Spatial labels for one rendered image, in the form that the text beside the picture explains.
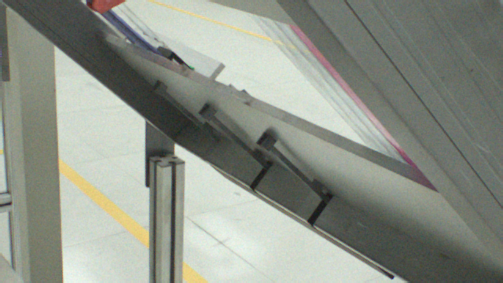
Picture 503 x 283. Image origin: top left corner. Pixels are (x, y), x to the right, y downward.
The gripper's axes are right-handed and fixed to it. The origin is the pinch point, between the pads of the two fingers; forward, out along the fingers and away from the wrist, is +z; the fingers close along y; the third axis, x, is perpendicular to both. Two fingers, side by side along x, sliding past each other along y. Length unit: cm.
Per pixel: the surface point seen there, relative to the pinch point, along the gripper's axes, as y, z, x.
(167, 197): -10.4, 13.2, 31.3
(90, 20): -8.1, 0.9, 4.3
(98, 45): -8.2, 2.6, 7.1
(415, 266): 35.9, 4.8, 25.3
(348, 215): 25.5, 3.5, 25.2
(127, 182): -145, 18, 114
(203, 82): 17.1, 1.8, 6.2
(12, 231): -82, 41, 54
